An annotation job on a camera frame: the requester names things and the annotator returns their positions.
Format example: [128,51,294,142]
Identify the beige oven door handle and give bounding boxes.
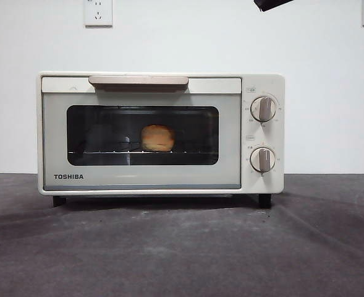
[88,75,190,93]

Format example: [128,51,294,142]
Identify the golden brown bread loaf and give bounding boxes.
[140,124,176,153]

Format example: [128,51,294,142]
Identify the glass-window oven door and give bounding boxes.
[41,75,242,190]

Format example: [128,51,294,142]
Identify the cream Toshiba toaster oven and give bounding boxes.
[36,71,286,208]

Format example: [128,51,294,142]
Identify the cream round oven knob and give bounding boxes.
[250,147,276,173]
[250,95,277,122]

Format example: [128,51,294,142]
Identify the metal wire oven rack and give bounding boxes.
[67,142,218,155]

